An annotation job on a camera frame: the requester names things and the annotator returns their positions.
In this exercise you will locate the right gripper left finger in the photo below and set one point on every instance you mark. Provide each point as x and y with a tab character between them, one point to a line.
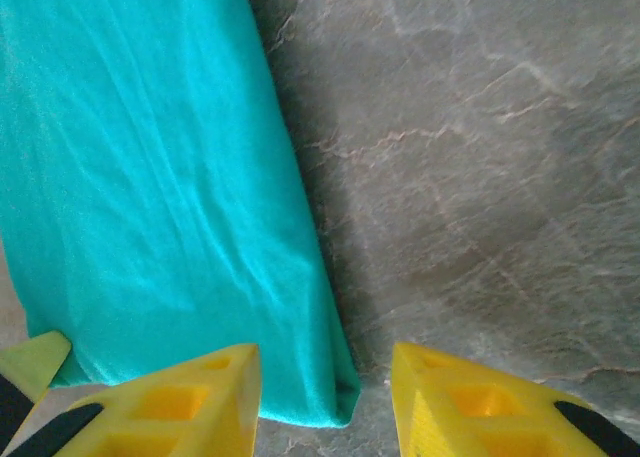
175	417

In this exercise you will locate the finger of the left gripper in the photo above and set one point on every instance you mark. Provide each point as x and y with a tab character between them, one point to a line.
30	362

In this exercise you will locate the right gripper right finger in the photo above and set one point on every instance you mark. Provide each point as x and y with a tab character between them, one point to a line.
475	417

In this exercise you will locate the teal t-shirt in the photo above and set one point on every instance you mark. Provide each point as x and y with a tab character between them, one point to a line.
150	177

